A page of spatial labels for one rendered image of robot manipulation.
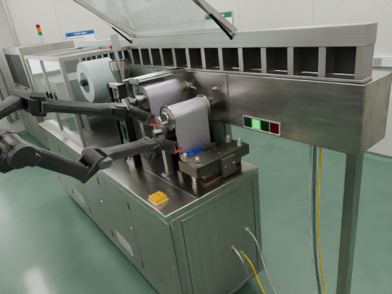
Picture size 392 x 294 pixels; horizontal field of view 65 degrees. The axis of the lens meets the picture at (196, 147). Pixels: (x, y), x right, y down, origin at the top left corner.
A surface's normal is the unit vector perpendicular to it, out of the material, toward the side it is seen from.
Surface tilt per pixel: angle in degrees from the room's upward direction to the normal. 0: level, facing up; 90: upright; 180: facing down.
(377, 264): 0
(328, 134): 90
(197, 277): 90
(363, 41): 90
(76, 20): 90
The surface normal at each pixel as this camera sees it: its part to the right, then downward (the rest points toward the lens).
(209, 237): 0.62, 0.23
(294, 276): -0.12, -0.91
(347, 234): -0.77, 0.33
